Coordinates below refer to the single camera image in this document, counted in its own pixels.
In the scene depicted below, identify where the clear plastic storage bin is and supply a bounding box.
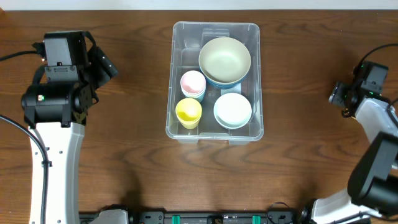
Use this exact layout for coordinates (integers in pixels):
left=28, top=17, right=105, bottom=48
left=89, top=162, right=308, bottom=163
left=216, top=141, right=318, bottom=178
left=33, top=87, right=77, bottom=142
left=165, top=21, right=264, bottom=144

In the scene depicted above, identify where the pink plastic cup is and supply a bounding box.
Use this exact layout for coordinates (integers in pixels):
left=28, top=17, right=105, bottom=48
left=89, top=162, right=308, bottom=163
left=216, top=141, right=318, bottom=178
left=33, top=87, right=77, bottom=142
left=180, top=70, right=206, bottom=94

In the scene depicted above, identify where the yellow cup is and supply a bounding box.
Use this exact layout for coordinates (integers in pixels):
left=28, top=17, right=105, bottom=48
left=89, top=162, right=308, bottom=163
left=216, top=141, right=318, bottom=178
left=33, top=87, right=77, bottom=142
left=175, top=98, right=202, bottom=129

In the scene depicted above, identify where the cream white cup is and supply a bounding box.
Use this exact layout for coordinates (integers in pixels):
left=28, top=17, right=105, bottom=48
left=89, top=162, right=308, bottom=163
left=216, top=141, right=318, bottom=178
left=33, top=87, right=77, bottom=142
left=182, top=89, right=206, bottom=96

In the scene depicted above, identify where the blue plastic cup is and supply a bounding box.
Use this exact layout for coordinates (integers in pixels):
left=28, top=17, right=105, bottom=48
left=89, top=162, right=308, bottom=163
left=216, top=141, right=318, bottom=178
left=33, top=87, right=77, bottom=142
left=185, top=93, right=205, bottom=103

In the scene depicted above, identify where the white bowl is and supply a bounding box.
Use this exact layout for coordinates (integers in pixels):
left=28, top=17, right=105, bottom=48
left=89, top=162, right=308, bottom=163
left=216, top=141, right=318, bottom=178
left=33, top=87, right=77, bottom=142
left=213, top=93, right=252, bottom=123

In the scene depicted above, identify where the grey bowl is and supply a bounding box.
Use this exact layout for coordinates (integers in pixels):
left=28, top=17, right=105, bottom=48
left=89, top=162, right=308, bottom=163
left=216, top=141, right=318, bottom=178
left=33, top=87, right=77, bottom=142
left=215, top=116, right=249, bottom=129

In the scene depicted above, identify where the cream beige bowl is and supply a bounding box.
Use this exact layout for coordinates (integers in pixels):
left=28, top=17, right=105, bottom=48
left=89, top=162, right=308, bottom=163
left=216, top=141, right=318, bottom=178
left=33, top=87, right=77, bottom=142
left=198, top=37, right=251, bottom=83

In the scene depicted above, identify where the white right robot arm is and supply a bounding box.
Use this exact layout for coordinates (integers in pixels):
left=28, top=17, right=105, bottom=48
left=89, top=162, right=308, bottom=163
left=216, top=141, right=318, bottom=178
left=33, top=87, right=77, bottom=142
left=298, top=90, right=397, bottom=223

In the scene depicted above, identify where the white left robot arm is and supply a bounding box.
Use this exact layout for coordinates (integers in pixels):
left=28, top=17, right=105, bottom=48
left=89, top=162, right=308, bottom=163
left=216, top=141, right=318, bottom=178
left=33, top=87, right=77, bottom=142
left=21, top=30, right=118, bottom=223

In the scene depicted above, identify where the white label in bin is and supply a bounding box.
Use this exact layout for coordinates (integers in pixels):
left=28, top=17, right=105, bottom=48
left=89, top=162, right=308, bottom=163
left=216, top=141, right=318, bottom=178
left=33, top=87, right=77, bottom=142
left=220, top=83, right=242, bottom=95

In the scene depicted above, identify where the blue bowl under beige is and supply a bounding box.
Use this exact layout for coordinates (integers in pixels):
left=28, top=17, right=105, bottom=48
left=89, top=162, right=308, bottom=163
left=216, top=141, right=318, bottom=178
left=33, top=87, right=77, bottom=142
left=200, top=70, right=249, bottom=89

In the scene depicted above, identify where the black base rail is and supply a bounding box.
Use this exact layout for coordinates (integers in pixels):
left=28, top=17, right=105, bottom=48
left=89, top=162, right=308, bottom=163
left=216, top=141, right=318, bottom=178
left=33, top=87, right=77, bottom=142
left=79, top=205, right=314, bottom=224

